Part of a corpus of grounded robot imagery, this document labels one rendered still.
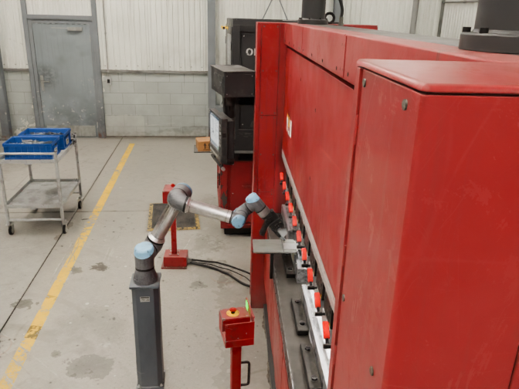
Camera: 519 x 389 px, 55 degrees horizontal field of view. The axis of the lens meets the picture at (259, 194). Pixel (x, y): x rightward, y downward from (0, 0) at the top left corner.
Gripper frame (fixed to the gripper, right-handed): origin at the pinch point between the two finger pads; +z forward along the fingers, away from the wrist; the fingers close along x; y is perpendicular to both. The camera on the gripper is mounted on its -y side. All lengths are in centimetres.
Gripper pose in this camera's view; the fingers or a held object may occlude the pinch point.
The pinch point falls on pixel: (283, 239)
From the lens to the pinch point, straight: 310.5
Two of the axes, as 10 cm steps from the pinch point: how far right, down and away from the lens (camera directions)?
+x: -0.5, -3.4, 9.4
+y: 7.8, -6.0, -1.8
